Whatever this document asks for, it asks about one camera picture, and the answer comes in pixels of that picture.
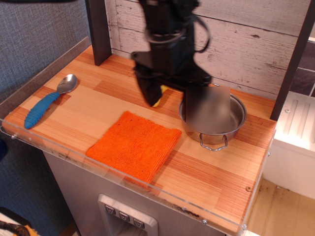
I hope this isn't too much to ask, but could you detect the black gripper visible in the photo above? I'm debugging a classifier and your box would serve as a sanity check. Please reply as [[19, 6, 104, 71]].
[[131, 34, 212, 107]]

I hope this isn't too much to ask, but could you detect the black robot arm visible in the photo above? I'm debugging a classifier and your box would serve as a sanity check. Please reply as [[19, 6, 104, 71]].
[[131, 0, 212, 107]]

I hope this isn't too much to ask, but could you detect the orange knitted towel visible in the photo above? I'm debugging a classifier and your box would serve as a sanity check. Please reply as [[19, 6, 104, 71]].
[[86, 111, 182, 187]]

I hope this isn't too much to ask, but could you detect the yellow plastic banana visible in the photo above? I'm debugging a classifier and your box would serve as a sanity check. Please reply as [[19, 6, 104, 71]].
[[153, 85, 170, 107]]

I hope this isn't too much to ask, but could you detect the grey toy fridge cabinet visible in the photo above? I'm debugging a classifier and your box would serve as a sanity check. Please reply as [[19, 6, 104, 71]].
[[44, 152, 224, 236]]

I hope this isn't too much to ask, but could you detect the silver dispenser button panel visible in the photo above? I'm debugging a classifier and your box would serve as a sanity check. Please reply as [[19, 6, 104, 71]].
[[98, 194, 158, 236]]

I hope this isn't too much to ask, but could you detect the white toy sink unit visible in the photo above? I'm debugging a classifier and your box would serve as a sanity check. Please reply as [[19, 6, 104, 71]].
[[263, 92, 315, 199]]

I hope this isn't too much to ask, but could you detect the orange object bottom left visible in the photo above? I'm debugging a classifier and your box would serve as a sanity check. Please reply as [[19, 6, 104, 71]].
[[0, 221, 38, 236]]

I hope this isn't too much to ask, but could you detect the blue handled metal spoon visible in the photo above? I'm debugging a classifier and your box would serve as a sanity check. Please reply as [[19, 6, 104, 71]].
[[24, 74, 78, 129]]

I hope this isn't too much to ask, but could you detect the dark left shelf post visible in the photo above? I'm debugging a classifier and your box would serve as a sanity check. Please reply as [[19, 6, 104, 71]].
[[85, 0, 112, 66]]

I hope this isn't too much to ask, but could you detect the dark shelf post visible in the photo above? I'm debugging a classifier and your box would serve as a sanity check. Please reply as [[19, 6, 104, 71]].
[[270, 0, 315, 121], [85, 0, 112, 66]]

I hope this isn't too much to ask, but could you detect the dark right shelf post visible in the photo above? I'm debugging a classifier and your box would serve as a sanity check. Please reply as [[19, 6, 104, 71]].
[[270, 0, 315, 121]]

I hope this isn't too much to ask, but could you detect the clear acrylic guard rail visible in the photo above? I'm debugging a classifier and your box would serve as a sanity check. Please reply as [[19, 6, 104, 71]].
[[1, 115, 276, 236]]

